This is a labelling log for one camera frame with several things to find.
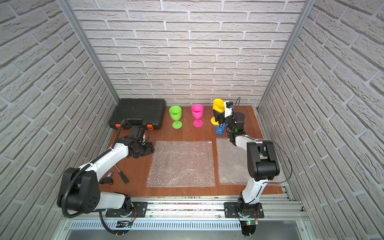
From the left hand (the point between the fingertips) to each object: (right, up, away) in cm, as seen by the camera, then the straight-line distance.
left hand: (151, 148), depth 88 cm
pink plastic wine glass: (+28, +23, +9) cm, 38 cm away
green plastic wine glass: (+13, +23, +12) cm, 29 cm away
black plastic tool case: (-9, +22, +22) cm, 33 cm away
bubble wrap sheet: (+18, -10, +1) cm, 21 cm away
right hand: (+43, +25, +3) cm, 50 cm away
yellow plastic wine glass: (+41, +26, -1) cm, 48 cm away
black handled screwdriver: (-12, -18, -6) cm, 22 cm away
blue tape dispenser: (+44, +11, +15) cm, 48 cm away
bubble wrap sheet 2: (+49, -10, +1) cm, 50 cm away
